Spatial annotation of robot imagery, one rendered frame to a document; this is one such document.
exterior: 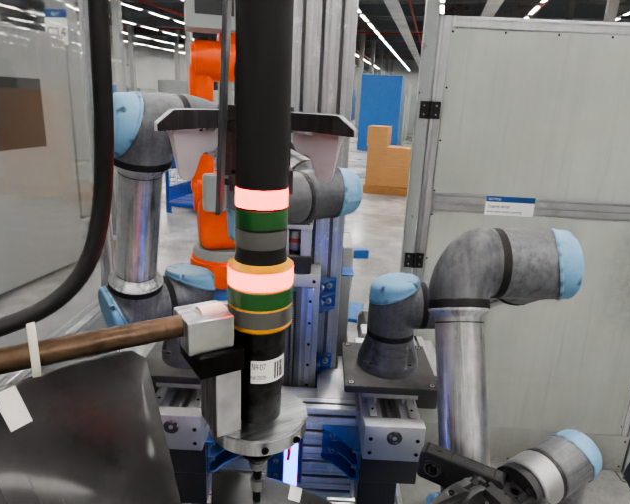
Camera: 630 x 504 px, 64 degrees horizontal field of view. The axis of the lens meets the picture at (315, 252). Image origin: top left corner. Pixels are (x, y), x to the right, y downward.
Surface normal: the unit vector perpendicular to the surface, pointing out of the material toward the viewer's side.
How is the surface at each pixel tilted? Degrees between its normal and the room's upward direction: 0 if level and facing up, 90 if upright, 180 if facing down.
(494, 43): 91
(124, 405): 42
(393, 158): 90
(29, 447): 48
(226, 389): 90
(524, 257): 63
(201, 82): 96
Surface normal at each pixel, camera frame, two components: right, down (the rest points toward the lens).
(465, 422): -0.17, -0.17
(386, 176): -0.19, 0.28
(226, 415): 0.53, 0.27
